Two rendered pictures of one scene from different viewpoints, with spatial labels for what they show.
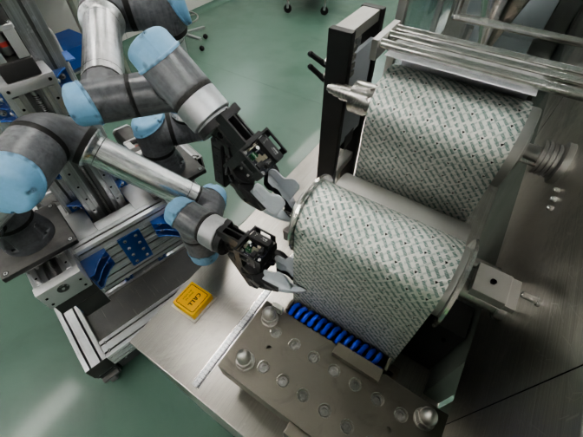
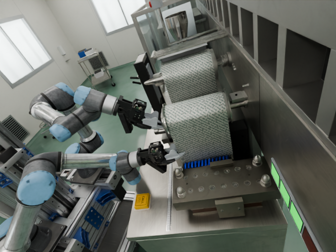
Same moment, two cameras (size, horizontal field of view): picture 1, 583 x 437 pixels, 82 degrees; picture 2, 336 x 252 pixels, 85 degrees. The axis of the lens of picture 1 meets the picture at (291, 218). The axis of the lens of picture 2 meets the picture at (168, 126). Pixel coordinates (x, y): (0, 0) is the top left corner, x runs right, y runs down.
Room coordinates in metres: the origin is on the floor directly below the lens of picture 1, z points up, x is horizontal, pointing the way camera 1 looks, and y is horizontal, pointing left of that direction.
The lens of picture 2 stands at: (-0.25, 0.18, 1.70)
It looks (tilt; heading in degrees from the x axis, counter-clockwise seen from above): 36 degrees down; 342
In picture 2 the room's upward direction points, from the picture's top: 22 degrees counter-clockwise
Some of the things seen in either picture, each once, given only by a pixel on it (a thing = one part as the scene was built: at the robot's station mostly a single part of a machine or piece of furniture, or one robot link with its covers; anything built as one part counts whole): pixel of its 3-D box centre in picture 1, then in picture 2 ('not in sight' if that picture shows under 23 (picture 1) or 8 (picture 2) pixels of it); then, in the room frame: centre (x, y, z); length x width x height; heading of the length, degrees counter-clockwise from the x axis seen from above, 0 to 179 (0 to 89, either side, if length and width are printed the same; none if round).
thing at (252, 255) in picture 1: (245, 248); (152, 154); (0.39, 0.10, 1.12); 0.12 x 0.08 x 0.09; 57
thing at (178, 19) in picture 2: not in sight; (176, 19); (0.93, -0.52, 1.50); 0.14 x 0.14 x 0.06
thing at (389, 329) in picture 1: (346, 308); (203, 145); (0.26, -0.10, 1.11); 0.23 x 0.01 x 0.18; 57
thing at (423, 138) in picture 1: (392, 225); (197, 113); (0.42, -0.21, 1.16); 0.39 x 0.23 x 0.51; 147
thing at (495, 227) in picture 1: (542, 105); (216, 61); (1.09, -0.91, 1.02); 2.24 x 0.04 x 0.24; 147
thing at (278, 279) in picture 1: (283, 280); (174, 153); (0.32, 0.02, 1.12); 0.09 x 0.03 x 0.06; 56
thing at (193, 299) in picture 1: (193, 300); (142, 201); (0.38, 0.25, 0.91); 0.07 x 0.07 x 0.02; 57
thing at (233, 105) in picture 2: (480, 295); (237, 103); (0.22, -0.28, 1.25); 0.07 x 0.04 x 0.04; 57
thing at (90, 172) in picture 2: (161, 158); (85, 165); (0.98, 0.49, 0.87); 0.15 x 0.15 x 0.10
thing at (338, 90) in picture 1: (340, 91); (149, 82); (0.64, -0.10, 1.34); 0.06 x 0.03 x 0.03; 57
